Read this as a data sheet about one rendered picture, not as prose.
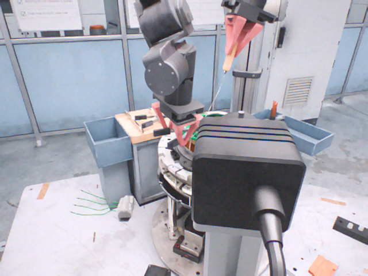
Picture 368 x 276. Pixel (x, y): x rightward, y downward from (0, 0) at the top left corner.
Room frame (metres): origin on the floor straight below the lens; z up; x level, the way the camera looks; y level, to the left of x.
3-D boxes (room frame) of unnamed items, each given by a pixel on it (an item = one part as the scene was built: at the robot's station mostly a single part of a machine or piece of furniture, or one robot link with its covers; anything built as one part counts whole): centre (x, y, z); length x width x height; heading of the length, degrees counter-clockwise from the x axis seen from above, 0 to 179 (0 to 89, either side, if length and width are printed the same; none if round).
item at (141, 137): (0.82, 0.11, 1.05); 0.20 x 0.19 x 0.02; 118
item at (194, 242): (0.50, -0.03, 0.85); 0.06 x 0.04 x 0.05; 61
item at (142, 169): (0.82, 0.11, 0.91); 0.19 x 0.19 x 0.26; 28
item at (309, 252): (0.45, -0.35, 0.79); 0.12 x 0.09 x 0.02; 132
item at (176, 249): (0.50, -0.02, 0.81); 0.08 x 0.05 x 0.02; 61
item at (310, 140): (0.79, -0.35, 0.92); 0.25 x 0.11 x 0.28; 37
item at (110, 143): (0.75, 0.25, 0.92); 0.17 x 0.11 x 0.28; 28
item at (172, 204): (0.57, 0.03, 0.91); 0.02 x 0.02 x 0.21
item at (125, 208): (0.68, 0.20, 0.80); 0.10 x 0.05 x 0.04; 1
